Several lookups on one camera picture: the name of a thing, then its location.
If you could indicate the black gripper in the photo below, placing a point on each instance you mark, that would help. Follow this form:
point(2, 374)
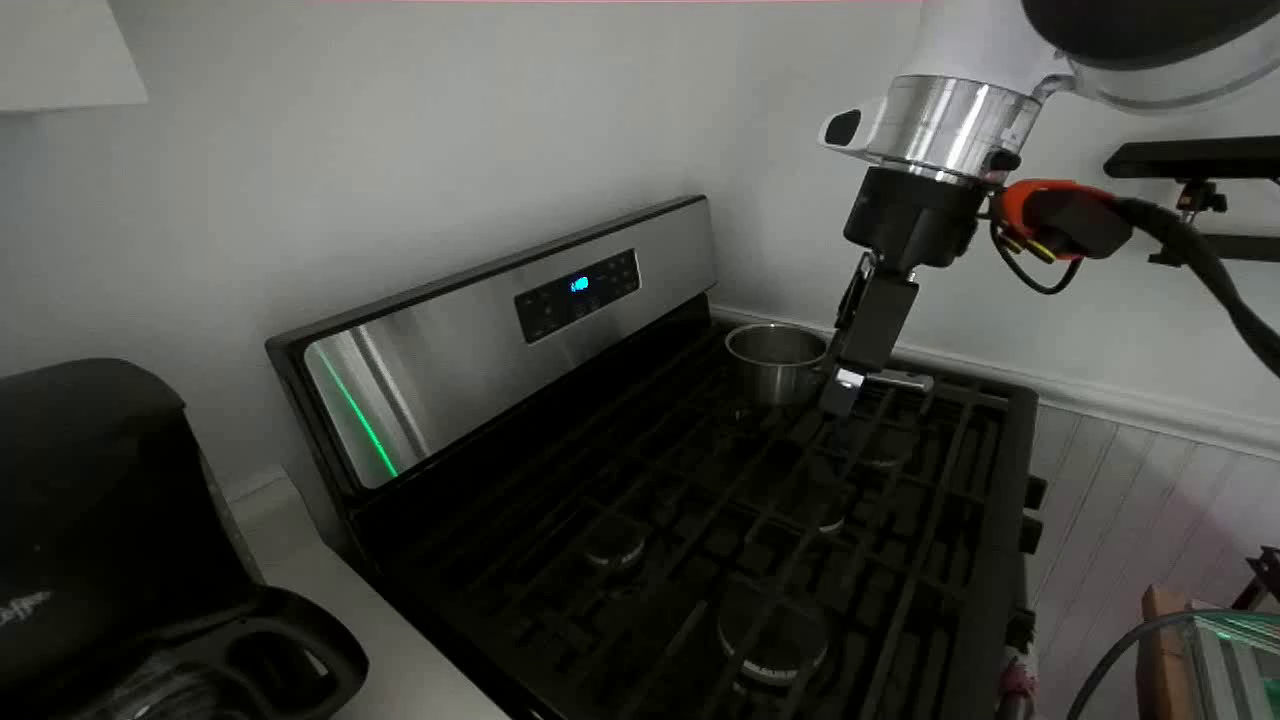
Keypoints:
point(906, 222)

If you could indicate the small steel saucepan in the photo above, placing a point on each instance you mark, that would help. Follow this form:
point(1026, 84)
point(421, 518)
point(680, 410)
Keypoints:
point(787, 364)

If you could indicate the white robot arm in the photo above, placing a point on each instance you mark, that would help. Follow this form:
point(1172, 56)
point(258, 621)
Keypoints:
point(945, 150)

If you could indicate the black gas stove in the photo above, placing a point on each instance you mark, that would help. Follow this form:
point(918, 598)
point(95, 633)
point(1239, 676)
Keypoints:
point(646, 542)

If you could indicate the stainless stove control panel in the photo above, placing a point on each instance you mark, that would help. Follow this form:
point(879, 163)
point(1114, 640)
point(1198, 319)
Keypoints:
point(404, 380)

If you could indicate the black coffee maker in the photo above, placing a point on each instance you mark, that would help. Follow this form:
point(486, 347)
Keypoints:
point(124, 594)

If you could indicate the orange black cable connector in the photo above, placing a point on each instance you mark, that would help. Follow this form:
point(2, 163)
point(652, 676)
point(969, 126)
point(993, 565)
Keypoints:
point(1074, 222)

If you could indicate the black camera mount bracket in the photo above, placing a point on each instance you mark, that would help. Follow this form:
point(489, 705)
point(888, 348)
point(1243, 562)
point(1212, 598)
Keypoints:
point(1198, 167)

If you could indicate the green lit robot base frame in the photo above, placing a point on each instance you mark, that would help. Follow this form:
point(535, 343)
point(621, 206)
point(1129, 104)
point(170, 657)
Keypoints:
point(1198, 663)

